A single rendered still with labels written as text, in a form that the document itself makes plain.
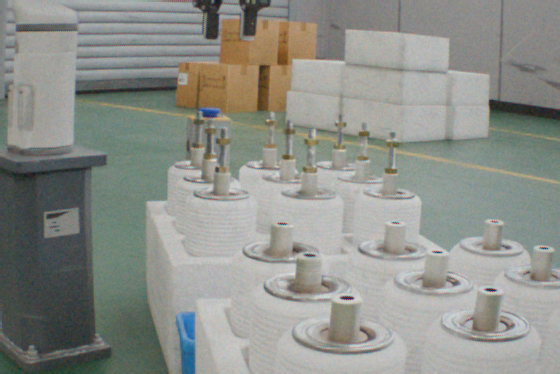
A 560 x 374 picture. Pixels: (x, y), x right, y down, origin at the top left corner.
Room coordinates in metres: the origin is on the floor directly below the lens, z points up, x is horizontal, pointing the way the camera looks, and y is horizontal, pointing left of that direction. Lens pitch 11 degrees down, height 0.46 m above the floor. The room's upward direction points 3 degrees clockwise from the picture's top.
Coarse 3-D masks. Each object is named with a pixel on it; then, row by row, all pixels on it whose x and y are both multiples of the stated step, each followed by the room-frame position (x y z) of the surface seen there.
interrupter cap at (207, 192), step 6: (198, 192) 1.07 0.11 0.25; (204, 192) 1.07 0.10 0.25; (210, 192) 1.08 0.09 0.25; (234, 192) 1.08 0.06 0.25; (240, 192) 1.08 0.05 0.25; (246, 192) 1.08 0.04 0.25; (204, 198) 1.04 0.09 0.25; (210, 198) 1.04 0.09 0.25; (216, 198) 1.03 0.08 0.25; (222, 198) 1.03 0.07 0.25; (228, 198) 1.04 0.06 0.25; (234, 198) 1.04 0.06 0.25; (240, 198) 1.05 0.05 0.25; (246, 198) 1.06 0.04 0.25
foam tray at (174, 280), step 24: (168, 240) 1.09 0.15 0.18; (264, 240) 1.13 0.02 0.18; (168, 264) 1.01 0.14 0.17; (192, 264) 0.99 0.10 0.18; (216, 264) 0.99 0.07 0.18; (336, 264) 1.03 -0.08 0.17; (168, 288) 1.01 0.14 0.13; (192, 288) 0.99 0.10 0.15; (216, 288) 0.99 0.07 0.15; (168, 312) 1.02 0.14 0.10; (168, 336) 1.02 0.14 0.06; (168, 360) 1.03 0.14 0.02
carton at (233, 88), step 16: (208, 64) 5.14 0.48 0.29; (224, 64) 5.12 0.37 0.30; (240, 64) 5.06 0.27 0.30; (208, 80) 5.13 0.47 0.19; (224, 80) 5.01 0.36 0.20; (240, 80) 5.04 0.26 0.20; (256, 80) 5.13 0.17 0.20; (208, 96) 5.13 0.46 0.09; (224, 96) 5.00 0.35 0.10; (240, 96) 5.05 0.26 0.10; (256, 96) 5.13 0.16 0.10; (224, 112) 5.00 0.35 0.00; (240, 112) 5.05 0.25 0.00
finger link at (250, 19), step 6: (264, 0) 1.03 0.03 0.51; (252, 6) 1.04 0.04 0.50; (258, 6) 1.03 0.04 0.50; (264, 6) 1.04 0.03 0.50; (246, 12) 1.04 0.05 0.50; (252, 12) 1.04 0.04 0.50; (246, 18) 1.04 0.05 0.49; (252, 18) 1.04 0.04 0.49; (246, 24) 1.04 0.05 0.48; (252, 24) 1.04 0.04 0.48; (246, 30) 1.04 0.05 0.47; (252, 30) 1.05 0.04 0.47
